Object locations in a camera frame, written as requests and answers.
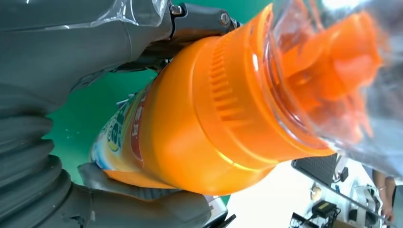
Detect orange detergent bottle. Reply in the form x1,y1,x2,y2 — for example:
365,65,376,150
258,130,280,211
89,0,403,196

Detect dark open laptop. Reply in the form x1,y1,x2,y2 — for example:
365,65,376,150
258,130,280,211
291,153,389,226

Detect desk socket tray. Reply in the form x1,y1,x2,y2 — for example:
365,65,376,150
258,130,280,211
289,212,316,228

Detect black power adapter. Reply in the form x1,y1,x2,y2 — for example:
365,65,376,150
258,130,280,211
311,200,340,219

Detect person at laptop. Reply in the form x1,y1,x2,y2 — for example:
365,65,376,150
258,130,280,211
372,169,403,225

